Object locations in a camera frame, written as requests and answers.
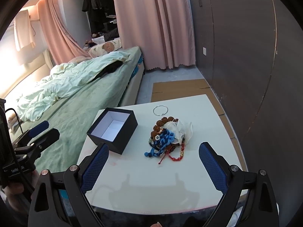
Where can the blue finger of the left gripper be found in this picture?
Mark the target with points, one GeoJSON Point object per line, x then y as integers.
{"type": "Point", "coordinates": [35, 131]}
{"type": "Point", "coordinates": [46, 140]}

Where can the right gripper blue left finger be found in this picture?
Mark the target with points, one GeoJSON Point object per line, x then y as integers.
{"type": "Point", "coordinates": [59, 198]}

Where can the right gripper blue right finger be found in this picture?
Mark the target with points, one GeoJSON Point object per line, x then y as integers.
{"type": "Point", "coordinates": [260, 208]}

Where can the white plastic bag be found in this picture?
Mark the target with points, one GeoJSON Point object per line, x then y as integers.
{"type": "Point", "coordinates": [182, 131]}

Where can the black jewelry box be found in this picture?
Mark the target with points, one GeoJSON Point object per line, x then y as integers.
{"type": "Point", "coordinates": [113, 127]}

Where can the left hand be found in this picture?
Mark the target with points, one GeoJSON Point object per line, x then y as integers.
{"type": "Point", "coordinates": [15, 197]}

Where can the green bed mattress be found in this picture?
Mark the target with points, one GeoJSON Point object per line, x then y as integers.
{"type": "Point", "coordinates": [73, 116]}

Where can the beige headboard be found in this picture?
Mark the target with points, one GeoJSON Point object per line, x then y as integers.
{"type": "Point", "coordinates": [40, 67]}

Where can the light green duvet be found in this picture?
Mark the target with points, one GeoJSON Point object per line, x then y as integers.
{"type": "Point", "coordinates": [64, 80]}

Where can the pink curtain left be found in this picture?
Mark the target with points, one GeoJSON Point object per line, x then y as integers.
{"type": "Point", "coordinates": [62, 46]}

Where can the pink curtain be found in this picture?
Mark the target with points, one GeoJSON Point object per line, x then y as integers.
{"type": "Point", "coordinates": [163, 30]}
{"type": "Point", "coordinates": [62, 46]}

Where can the white hanging cloth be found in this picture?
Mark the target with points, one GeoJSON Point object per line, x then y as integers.
{"type": "Point", "coordinates": [23, 31]}

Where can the bear print pillow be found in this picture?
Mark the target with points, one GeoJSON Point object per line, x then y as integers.
{"type": "Point", "coordinates": [105, 48]}

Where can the flattened cardboard sheet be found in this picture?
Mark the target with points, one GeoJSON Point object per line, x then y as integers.
{"type": "Point", "coordinates": [185, 88]}

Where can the hanging dark clothes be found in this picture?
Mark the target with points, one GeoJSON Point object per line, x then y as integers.
{"type": "Point", "coordinates": [98, 12]}

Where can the pink curtain right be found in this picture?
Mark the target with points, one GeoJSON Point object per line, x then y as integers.
{"type": "Point", "coordinates": [163, 30]}

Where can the dark wood wall panel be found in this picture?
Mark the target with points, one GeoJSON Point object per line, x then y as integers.
{"type": "Point", "coordinates": [254, 65]}

